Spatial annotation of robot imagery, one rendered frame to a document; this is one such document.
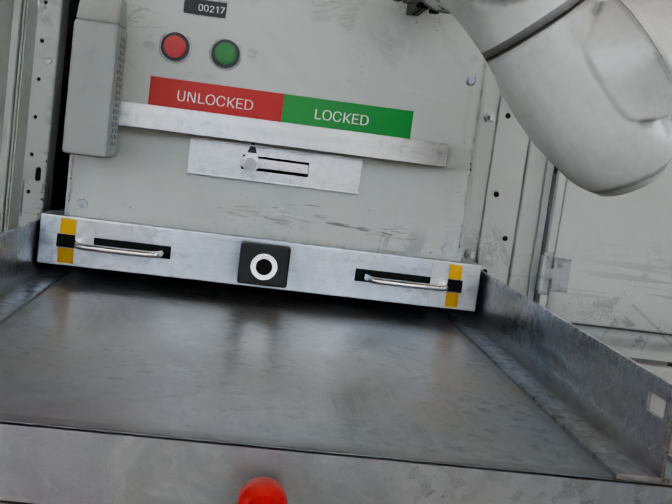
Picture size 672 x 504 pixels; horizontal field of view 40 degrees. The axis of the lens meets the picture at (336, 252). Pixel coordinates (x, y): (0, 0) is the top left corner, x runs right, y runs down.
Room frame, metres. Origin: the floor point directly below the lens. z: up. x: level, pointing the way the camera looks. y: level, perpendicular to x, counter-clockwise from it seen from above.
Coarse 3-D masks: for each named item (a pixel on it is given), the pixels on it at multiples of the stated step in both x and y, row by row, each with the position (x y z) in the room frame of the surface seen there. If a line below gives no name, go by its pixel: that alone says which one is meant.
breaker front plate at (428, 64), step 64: (128, 0) 1.12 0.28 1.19; (256, 0) 1.14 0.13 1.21; (320, 0) 1.15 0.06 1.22; (384, 0) 1.15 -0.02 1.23; (128, 64) 1.12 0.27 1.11; (192, 64) 1.13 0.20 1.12; (256, 64) 1.14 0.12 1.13; (320, 64) 1.15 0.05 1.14; (384, 64) 1.15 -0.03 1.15; (448, 64) 1.16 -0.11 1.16; (128, 128) 1.12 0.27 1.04; (448, 128) 1.16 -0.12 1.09; (128, 192) 1.13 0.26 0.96; (192, 192) 1.13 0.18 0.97; (256, 192) 1.14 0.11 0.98; (320, 192) 1.15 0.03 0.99; (384, 192) 1.16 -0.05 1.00; (448, 192) 1.16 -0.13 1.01; (448, 256) 1.17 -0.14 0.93
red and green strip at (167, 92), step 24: (168, 96) 1.13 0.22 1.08; (192, 96) 1.13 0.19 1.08; (216, 96) 1.13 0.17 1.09; (240, 96) 1.14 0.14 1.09; (264, 96) 1.14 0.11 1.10; (288, 96) 1.14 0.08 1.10; (288, 120) 1.14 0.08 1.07; (312, 120) 1.15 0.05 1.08; (336, 120) 1.15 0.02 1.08; (360, 120) 1.15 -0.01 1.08; (384, 120) 1.15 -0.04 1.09; (408, 120) 1.16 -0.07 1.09
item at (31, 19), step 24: (0, 0) 1.22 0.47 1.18; (0, 24) 1.22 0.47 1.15; (0, 48) 1.23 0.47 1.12; (24, 48) 1.23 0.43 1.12; (0, 72) 1.23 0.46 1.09; (24, 72) 1.23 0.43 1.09; (0, 96) 1.23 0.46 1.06; (24, 96) 1.24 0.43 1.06; (0, 120) 1.24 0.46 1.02; (24, 120) 1.24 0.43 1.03; (0, 144) 1.24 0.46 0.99; (24, 144) 1.24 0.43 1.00
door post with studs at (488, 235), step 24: (504, 120) 1.31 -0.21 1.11; (480, 144) 1.31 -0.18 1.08; (504, 144) 1.31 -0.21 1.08; (480, 168) 1.31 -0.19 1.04; (504, 168) 1.31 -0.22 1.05; (480, 192) 1.31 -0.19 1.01; (504, 192) 1.31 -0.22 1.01; (480, 216) 1.32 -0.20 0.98; (504, 216) 1.31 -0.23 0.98; (480, 240) 1.31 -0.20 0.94; (504, 240) 1.31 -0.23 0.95; (480, 264) 1.31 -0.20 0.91; (504, 264) 1.32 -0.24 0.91
